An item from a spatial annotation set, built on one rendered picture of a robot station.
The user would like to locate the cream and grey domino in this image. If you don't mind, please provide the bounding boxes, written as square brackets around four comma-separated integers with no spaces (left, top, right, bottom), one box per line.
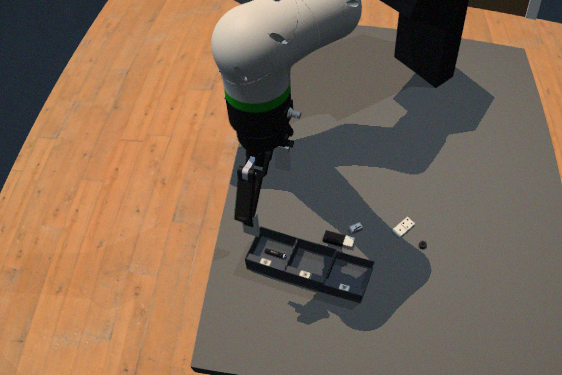
[392,217,415,238]

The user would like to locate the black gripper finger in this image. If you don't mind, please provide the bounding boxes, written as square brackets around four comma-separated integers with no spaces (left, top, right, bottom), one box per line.
[234,150,273,237]
[274,123,294,172]

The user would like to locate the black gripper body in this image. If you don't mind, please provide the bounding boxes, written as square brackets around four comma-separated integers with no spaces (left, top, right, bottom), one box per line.
[236,127,286,167]

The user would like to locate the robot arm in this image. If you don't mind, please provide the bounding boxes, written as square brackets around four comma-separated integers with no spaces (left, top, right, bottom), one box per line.
[211,0,362,138]

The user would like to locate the dark three-compartment bin rack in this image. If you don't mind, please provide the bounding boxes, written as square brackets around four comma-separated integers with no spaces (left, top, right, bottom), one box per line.
[245,226,374,303]

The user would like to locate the black battery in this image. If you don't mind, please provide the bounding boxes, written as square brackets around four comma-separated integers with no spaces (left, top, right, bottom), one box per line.
[265,248,286,259]

